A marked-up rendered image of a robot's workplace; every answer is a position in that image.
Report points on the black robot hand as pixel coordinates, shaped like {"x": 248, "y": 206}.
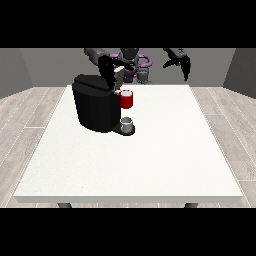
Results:
{"x": 184, "y": 63}
{"x": 107, "y": 68}

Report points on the pale grey machine lid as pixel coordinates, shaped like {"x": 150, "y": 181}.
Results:
{"x": 119, "y": 71}

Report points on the red pod holder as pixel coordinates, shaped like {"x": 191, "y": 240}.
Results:
{"x": 126, "y": 100}

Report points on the black coffee machine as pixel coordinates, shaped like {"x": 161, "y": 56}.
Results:
{"x": 93, "y": 106}

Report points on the grey robot trunk purple rings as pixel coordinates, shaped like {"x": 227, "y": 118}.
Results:
{"x": 142, "y": 76}

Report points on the small grey cup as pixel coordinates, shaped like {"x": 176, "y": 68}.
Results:
{"x": 126, "y": 126}

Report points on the dark table leg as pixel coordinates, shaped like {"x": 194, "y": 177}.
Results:
{"x": 64, "y": 205}
{"x": 191, "y": 205}

